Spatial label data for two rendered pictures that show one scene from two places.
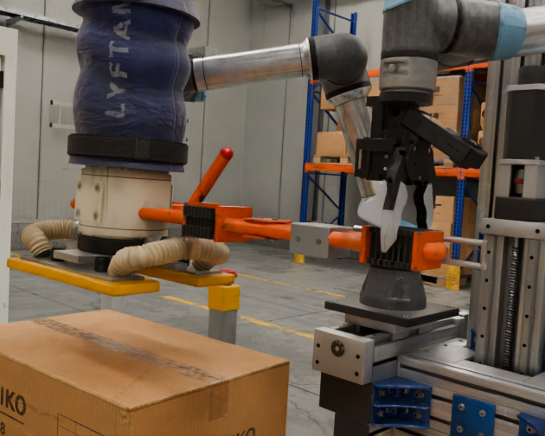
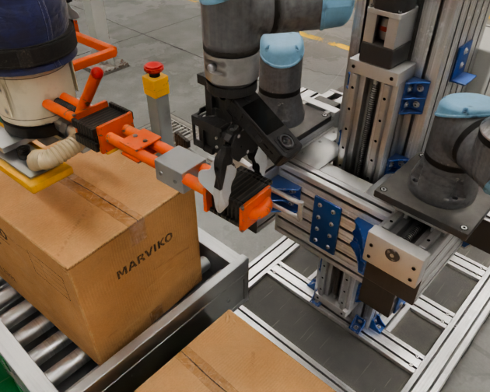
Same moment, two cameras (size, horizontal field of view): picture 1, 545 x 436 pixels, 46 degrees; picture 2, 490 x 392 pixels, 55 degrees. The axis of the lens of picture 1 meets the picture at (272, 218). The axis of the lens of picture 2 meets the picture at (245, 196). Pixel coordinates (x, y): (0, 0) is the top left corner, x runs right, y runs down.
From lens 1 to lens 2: 0.51 m
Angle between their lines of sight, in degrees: 36
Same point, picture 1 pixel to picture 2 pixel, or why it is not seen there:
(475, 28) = (295, 18)
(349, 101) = not seen: outside the picture
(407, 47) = (222, 50)
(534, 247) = (386, 92)
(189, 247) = not seen: hidden behind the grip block
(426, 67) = (243, 66)
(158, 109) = (29, 15)
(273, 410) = (184, 215)
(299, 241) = (162, 175)
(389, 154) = (218, 137)
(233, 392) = (148, 222)
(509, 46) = (334, 24)
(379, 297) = not seen: hidden behind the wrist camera
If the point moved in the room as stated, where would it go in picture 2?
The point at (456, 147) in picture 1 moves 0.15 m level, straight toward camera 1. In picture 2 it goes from (270, 149) to (240, 221)
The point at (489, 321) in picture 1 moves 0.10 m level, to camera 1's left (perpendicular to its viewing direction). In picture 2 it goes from (348, 137) to (312, 137)
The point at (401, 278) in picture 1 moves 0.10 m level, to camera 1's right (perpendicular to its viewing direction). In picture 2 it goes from (282, 103) to (319, 103)
